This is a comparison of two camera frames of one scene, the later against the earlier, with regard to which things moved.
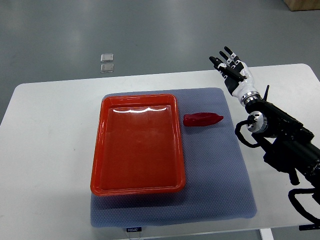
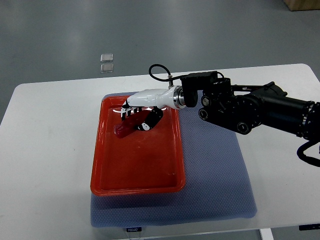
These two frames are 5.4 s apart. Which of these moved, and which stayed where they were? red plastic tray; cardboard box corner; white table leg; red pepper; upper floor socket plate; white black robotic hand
Moved: white black robotic hand; red pepper
Stayed: cardboard box corner; red plastic tray; upper floor socket plate; white table leg
